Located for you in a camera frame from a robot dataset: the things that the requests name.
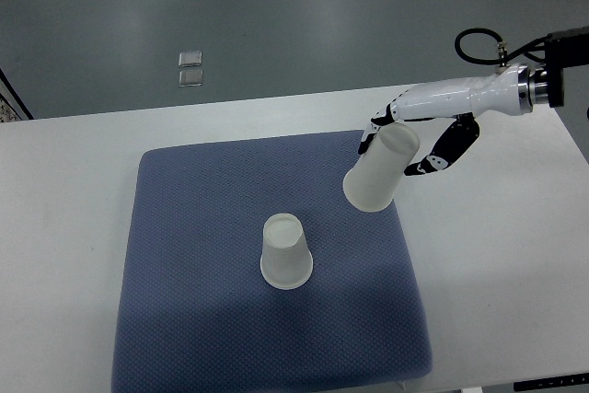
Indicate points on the black table control panel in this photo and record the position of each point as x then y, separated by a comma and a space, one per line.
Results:
551, 382

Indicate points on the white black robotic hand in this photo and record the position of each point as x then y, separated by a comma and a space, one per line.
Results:
513, 92

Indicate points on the floor socket plate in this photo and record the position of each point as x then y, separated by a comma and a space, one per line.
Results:
191, 77
190, 58

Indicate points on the blue grey cushion mat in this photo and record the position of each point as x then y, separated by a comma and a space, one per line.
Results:
247, 270

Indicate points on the person in patterned trousers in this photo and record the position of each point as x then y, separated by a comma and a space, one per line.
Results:
12, 106

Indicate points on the lower floor socket plate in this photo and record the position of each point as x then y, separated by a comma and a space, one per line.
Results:
191, 77

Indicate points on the upper floor socket plate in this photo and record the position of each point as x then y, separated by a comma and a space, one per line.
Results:
190, 58

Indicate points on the white paper cup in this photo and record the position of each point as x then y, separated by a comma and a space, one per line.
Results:
286, 262
370, 184

